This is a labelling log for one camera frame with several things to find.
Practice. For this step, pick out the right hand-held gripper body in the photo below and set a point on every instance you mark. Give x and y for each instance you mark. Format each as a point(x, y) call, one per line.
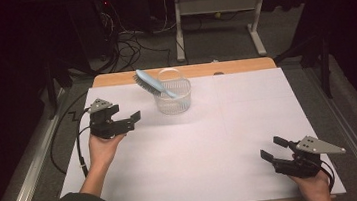
point(302, 161)

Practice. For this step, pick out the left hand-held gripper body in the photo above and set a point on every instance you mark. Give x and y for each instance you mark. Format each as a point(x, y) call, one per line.
point(105, 123)

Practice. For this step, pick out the light blue hairbrush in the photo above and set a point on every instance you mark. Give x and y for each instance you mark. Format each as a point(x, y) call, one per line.
point(152, 82)

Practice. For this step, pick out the clear plastic basket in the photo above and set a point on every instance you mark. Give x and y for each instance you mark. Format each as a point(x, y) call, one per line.
point(176, 100)

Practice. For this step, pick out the person's left hand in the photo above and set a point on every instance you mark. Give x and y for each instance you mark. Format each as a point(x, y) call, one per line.
point(104, 150)

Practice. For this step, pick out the person's right hand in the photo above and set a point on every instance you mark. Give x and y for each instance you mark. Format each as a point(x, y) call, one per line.
point(313, 188)

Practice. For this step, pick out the black metal stand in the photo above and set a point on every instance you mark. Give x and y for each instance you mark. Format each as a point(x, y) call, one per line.
point(323, 61)
point(60, 76)

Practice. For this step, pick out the white table sheet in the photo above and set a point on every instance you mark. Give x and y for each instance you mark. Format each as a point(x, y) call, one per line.
point(189, 156)

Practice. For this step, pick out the black computer tower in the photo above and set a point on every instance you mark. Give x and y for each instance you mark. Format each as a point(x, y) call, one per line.
point(92, 29)

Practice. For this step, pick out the grey metal floor rail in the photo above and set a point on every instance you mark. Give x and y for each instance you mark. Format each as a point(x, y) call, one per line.
point(354, 135)
point(29, 169)

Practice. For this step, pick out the white metal desk frame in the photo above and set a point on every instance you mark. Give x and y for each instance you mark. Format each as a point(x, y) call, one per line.
point(216, 4)

